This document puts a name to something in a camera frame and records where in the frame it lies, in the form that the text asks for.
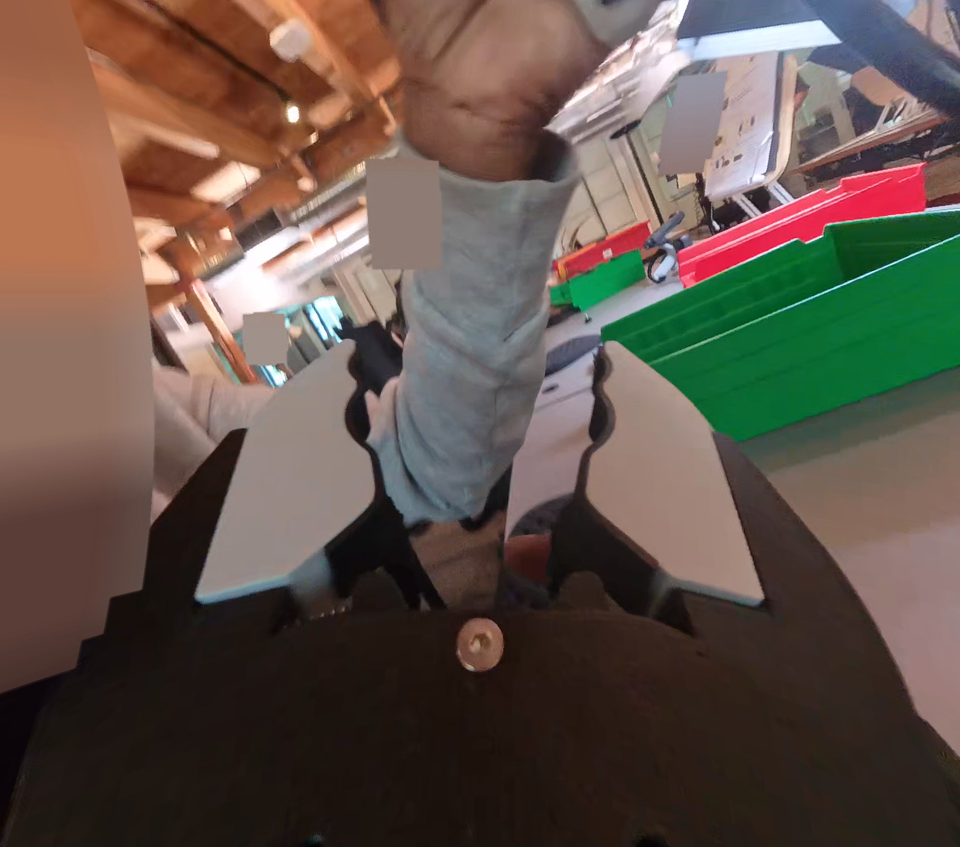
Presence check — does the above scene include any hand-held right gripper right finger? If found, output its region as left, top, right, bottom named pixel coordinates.
left=549, top=339, right=766, bottom=610

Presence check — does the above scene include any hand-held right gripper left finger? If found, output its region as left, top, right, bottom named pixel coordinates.
left=195, top=338, right=445, bottom=610

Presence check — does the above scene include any person's left hand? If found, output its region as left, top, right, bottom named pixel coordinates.
left=373, top=0, right=605, bottom=182

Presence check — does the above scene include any black light panel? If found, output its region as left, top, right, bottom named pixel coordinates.
left=675, top=0, right=886, bottom=64

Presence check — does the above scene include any green plastic bin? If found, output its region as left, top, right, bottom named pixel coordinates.
left=549, top=249, right=648, bottom=310
left=600, top=209, right=960, bottom=445

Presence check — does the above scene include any white poster board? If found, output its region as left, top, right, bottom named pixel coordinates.
left=701, top=48, right=798, bottom=203

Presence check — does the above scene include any white and grey handheld tool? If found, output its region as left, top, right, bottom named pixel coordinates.
left=643, top=211, right=695, bottom=287

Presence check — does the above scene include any red plastic bin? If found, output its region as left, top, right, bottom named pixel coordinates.
left=677, top=162, right=929, bottom=291
left=553, top=220, right=652, bottom=280

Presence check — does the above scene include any wooden workbench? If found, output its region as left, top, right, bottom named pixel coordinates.
left=795, top=112, right=946, bottom=177

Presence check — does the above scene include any white ceiling sensor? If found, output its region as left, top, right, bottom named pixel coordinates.
left=268, top=18, right=315, bottom=64

